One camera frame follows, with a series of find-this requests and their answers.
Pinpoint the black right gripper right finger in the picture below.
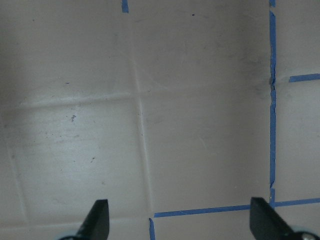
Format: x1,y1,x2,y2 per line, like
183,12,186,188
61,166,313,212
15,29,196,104
249,197,299,240

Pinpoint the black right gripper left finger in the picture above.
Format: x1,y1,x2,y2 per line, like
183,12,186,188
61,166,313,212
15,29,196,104
74,199,110,240

